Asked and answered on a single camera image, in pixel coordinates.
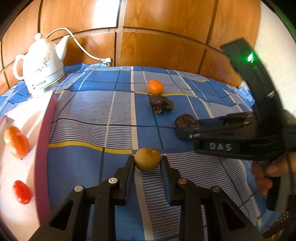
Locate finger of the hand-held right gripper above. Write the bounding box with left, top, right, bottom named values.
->
left=200, top=112, right=255, bottom=127
left=175, top=123, right=255, bottom=140

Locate white tray with pink rim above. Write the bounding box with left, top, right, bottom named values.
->
left=0, top=90, right=57, bottom=234

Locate blue plaid tablecloth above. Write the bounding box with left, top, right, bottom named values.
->
left=0, top=63, right=278, bottom=241

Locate white ceramic electric kettle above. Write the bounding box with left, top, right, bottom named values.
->
left=13, top=33, right=70, bottom=96

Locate person's right hand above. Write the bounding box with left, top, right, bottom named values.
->
left=252, top=159, right=296, bottom=195

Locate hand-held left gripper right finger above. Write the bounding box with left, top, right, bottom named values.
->
left=160, top=156, right=266, bottom=241

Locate small orange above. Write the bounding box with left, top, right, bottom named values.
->
left=147, top=80, right=164, bottom=95

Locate red cherry tomato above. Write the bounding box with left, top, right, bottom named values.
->
left=13, top=180, right=32, bottom=205

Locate tan longan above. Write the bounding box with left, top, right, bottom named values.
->
left=134, top=147, right=161, bottom=172

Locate dark brown water chestnut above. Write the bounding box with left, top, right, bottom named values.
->
left=174, top=114, right=200, bottom=129
left=149, top=94, right=174, bottom=114

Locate white kettle power cable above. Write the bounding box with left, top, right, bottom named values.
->
left=45, top=27, right=104, bottom=61

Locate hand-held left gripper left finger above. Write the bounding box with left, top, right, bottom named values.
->
left=29, top=155, right=136, bottom=241

